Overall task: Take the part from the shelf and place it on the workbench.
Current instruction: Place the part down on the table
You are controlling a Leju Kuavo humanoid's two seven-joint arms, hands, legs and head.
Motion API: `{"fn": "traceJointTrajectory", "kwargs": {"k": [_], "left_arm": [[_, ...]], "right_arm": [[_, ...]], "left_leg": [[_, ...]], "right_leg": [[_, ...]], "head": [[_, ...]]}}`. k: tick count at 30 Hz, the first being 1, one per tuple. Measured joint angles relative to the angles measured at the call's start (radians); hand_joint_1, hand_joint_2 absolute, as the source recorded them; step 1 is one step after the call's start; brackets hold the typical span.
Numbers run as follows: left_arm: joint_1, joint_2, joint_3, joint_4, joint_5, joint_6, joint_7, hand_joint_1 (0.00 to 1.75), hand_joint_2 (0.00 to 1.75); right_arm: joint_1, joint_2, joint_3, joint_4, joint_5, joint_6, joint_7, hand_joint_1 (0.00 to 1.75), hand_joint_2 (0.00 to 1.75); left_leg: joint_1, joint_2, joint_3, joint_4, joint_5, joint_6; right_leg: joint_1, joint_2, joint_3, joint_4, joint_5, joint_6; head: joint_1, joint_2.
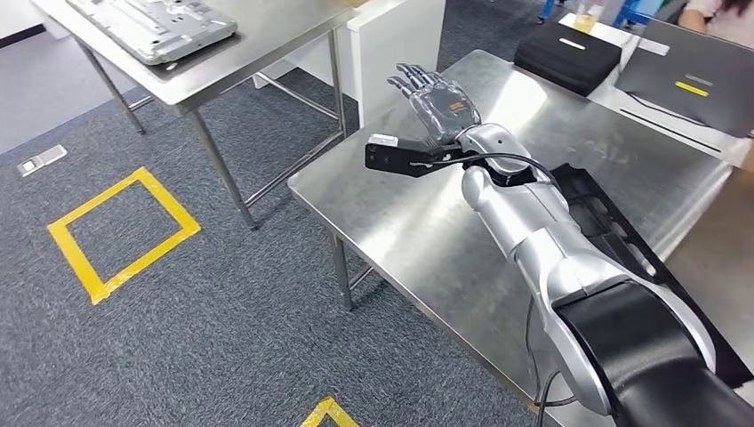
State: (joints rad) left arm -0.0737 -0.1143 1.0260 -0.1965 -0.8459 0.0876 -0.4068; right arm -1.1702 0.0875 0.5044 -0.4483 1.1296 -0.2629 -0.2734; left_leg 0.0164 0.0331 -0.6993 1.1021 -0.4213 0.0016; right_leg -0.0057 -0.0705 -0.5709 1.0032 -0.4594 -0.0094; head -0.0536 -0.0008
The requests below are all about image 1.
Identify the white desk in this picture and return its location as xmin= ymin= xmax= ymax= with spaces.
xmin=556 ymin=12 xmax=754 ymax=171

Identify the stainless steel workbench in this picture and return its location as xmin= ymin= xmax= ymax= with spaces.
xmin=287 ymin=48 xmax=754 ymax=427

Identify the yellow floor tape square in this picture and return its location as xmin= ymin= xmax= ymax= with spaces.
xmin=46 ymin=165 xmax=202 ymax=307

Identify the silver sheet metal part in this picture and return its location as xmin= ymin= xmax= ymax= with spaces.
xmin=64 ymin=0 xmax=239 ymax=67

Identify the small yellow container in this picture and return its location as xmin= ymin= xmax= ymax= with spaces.
xmin=572 ymin=4 xmax=598 ymax=34

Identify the person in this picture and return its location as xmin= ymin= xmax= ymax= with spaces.
xmin=677 ymin=0 xmax=754 ymax=34

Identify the dark grey laptop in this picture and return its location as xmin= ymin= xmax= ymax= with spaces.
xmin=614 ymin=19 xmax=754 ymax=141

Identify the silver floor outlet plate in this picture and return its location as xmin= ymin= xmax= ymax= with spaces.
xmin=15 ymin=143 xmax=68 ymax=179

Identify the white cabinet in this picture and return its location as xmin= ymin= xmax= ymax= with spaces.
xmin=253 ymin=0 xmax=447 ymax=128

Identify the stainless steel table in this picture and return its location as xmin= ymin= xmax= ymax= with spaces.
xmin=32 ymin=0 xmax=357 ymax=232

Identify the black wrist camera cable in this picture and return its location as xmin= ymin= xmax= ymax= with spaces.
xmin=408 ymin=151 xmax=561 ymax=191

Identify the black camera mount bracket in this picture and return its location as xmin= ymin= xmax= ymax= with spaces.
xmin=363 ymin=138 xmax=468 ymax=180

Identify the black plastic panel part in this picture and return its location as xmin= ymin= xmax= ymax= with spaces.
xmin=548 ymin=163 xmax=754 ymax=391

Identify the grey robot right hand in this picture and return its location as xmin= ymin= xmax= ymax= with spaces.
xmin=386 ymin=62 xmax=484 ymax=147

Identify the black soft case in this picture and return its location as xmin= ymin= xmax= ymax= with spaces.
xmin=513 ymin=21 xmax=623 ymax=98

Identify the black hanging arm cable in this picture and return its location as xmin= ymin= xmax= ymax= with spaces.
xmin=523 ymin=293 xmax=579 ymax=427

